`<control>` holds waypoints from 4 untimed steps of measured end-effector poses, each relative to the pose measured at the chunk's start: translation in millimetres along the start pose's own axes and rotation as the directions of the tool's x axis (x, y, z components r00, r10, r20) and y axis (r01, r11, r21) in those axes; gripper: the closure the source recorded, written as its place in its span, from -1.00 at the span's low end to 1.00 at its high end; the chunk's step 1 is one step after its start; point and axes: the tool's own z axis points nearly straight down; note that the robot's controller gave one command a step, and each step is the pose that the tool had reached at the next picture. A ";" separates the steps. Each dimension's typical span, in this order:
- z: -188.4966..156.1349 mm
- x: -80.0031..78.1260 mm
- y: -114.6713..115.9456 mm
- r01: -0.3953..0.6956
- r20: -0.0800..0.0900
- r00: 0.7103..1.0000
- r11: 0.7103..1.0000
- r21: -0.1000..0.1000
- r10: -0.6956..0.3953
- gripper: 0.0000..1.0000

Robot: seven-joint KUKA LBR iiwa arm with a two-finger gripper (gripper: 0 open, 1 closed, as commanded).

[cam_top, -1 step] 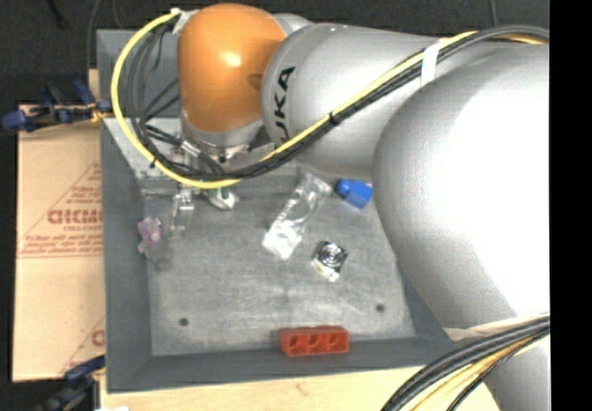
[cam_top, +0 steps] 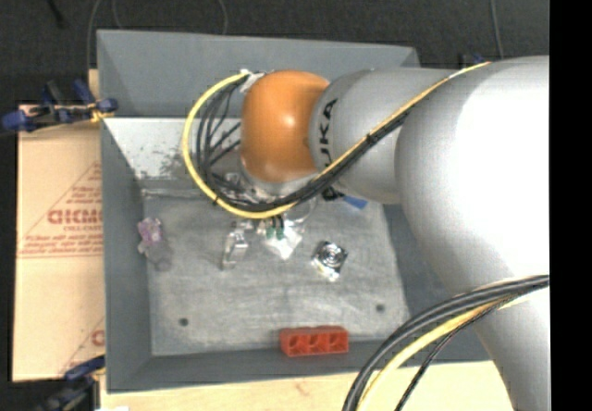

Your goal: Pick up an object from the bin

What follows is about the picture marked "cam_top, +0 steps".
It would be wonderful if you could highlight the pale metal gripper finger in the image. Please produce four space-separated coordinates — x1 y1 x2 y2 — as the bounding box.
220 219 252 270

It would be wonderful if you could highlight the grey metal bin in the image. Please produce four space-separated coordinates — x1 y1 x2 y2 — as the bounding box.
95 29 489 392

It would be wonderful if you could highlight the clear square glass thing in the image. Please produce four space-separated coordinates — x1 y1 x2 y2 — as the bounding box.
310 240 350 283

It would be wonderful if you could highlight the clear purple glass thing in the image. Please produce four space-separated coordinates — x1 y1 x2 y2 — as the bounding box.
136 216 174 272

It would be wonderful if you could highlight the red-brown flat block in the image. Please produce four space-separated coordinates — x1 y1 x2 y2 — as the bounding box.
278 326 350 357

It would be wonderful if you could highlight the brown cardboard board red print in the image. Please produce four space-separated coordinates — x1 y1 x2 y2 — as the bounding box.
11 120 108 382

